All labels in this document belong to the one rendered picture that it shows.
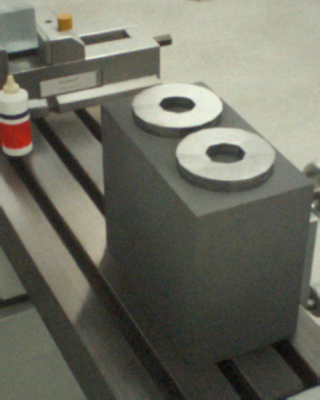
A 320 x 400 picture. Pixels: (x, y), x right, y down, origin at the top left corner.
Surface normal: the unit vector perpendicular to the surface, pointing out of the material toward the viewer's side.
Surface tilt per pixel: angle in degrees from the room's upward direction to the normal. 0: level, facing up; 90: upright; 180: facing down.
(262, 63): 0
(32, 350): 90
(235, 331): 90
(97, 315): 0
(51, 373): 90
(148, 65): 90
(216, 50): 0
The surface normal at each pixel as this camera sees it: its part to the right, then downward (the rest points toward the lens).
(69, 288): 0.00, -0.82
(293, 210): 0.42, 0.51
